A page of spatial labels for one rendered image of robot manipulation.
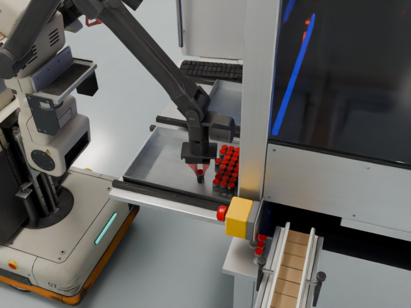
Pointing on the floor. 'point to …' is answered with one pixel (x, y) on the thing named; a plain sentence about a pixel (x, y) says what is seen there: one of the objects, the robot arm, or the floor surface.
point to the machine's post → (256, 111)
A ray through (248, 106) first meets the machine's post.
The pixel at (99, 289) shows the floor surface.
